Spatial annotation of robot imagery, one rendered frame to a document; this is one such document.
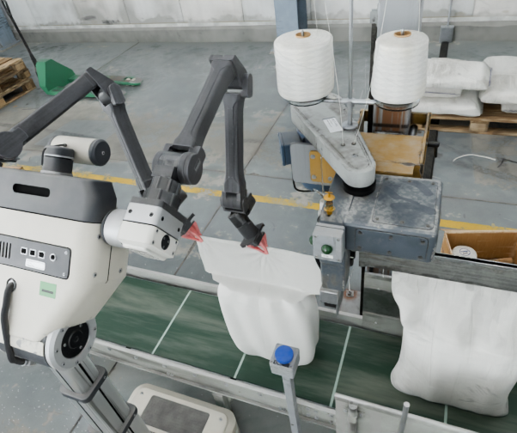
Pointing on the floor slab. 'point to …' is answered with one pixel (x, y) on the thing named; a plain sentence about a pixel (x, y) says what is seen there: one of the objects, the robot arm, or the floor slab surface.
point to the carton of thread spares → (496, 246)
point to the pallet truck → (50, 70)
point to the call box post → (291, 404)
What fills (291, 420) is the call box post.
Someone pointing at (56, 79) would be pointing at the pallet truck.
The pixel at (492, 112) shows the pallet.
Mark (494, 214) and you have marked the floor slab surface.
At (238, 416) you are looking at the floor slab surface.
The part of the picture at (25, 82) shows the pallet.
